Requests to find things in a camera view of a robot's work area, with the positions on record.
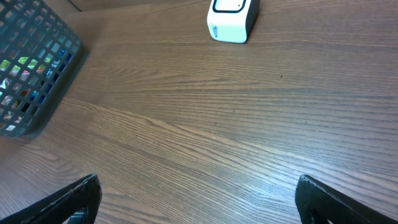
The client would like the white barcode scanner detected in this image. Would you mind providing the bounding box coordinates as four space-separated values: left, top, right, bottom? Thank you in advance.
206 0 260 44

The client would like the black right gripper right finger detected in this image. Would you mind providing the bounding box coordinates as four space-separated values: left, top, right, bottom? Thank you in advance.
295 174 397 224

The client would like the grey plastic mesh basket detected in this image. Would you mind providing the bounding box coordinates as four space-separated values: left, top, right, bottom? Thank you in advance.
1 0 83 138

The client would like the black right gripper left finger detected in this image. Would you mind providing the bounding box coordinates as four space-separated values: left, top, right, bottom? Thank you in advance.
1 174 102 224

